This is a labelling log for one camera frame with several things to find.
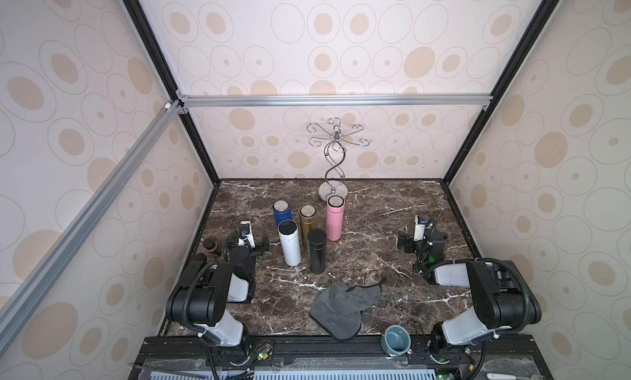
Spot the white thermos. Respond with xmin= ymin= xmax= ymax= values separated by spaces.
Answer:
xmin=278 ymin=219 xmax=302 ymax=267

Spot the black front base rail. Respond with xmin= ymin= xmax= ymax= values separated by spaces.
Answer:
xmin=129 ymin=335 xmax=552 ymax=379

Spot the left diagonal aluminium rail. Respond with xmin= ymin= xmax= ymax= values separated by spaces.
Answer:
xmin=1 ymin=99 xmax=182 ymax=355

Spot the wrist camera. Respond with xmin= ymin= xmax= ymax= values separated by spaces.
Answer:
xmin=413 ymin=215 xmax=434 ymax=242
xmin=238 ymin=221 xmax=256 ymax=251

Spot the silver wire cup stand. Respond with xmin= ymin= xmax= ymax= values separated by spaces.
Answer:
xmin=307 ymin=117 xmax=371 ymax=201

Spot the horizontal aluminium rail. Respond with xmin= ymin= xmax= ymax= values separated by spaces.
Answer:
xmin=181 ymin=94 xmax=493 ymax=108

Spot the pink thermos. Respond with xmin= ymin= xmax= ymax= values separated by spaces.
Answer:
xmin=326 ymin=194 xmax=345 ymax=241

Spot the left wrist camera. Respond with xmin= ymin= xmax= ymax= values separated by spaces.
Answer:
xmin=238 ymin=221 xmax=256 ymax=251

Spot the dark capped spice jar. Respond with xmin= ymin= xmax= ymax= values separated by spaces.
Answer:
xmin=201 ymin=236 xmax=223 ymax=258

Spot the blue thermos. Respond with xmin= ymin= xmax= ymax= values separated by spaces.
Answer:
xmin=272 ymin=199 xmax=292 ymax=226

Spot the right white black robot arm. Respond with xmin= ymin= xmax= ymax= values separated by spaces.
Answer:
xmin=397 ymin=216 xmax=542 ymax=354

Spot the teal ceramic mug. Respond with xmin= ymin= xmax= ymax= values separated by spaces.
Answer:
xmin=381 ymin=325 xmax=412 ymax=357

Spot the black thermos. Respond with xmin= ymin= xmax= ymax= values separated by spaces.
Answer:
xmin=307 ymin=228 xmax=327 ymax=274

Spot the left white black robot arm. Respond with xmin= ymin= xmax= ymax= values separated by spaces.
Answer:
xmin=165 ymin=234 xmax=269 ymax=354

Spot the gold thermos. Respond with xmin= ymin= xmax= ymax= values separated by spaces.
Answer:
xmin=298 ymin=204 xmax=317 ymax=250

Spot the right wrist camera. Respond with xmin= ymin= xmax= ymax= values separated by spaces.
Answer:
xmin=413 ymin=215 xmax=434 ymax=242

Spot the grey wiping cloth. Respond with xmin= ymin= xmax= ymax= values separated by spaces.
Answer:
xmin=309 ymin=282 xmax=381 ymax=342

